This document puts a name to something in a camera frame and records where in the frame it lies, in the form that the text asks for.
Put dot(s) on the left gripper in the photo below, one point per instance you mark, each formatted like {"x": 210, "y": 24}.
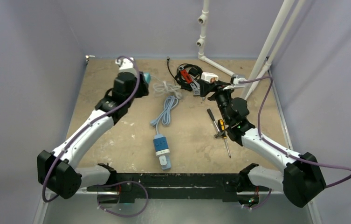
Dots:
{"x": 142, "y": 87}

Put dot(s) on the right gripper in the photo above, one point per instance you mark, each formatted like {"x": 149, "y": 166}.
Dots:
{"x": 208, "y": 88}

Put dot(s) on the white plug adapter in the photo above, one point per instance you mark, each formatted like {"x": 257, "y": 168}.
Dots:
{"x": 209, "y": 77}

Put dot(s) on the teal power strip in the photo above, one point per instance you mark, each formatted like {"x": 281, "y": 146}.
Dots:
{"x": 147, "y": 77}

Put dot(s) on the blue power strip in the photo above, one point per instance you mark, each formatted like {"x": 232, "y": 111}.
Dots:
{"x": 161, "y": 148}

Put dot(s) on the white charger plug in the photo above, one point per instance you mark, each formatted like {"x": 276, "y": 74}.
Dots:
{"x": 164, "y": 160}

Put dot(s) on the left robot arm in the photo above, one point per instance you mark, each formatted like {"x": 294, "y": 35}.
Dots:
{"x": 57, "y": 169}

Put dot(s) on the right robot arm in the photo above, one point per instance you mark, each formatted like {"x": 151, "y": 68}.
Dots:
{"x": 296, "y": 175}

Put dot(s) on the red adjustable wrench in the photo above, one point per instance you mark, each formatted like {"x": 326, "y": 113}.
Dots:
{"x": 187, "y": 77}

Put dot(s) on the yellow black screwdriver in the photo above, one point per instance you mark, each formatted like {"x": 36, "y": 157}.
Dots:
{"x": 221, "y": 126}

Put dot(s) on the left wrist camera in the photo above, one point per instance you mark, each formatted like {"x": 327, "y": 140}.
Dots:
{"x": 126, "y": 65}

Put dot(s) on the black handle hammer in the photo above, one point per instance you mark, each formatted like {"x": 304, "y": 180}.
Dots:
{"x": 220, "y": 133}

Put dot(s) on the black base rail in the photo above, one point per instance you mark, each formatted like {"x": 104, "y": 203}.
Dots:
{"x": 132, "y": 186}

